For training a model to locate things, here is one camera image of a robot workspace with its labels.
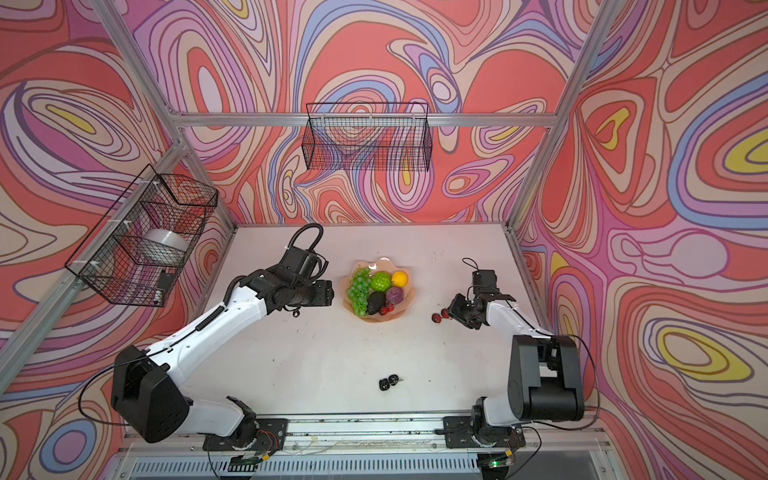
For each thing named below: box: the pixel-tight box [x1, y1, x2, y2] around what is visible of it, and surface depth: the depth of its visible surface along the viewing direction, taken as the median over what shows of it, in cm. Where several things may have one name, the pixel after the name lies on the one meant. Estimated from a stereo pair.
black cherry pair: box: [378, 374, 404, 391], surface depth 82 cm
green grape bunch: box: [346, 267, 372, 317], surface depth 95 cm
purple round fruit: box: [385, 286, 404, 305], surface depth 95 cm
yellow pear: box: [392, 270, 408, 288], surface depth 98 cm
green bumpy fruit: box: [370, 271, 392, 293], surface depth 98 cm
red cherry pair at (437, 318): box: [431, 308, 450, 324], surface depth 95 cm
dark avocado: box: [367, 291, 386, 315], surface depth 93 cm
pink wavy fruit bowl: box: [340, 256, 416, 323], surface depth 98 cm
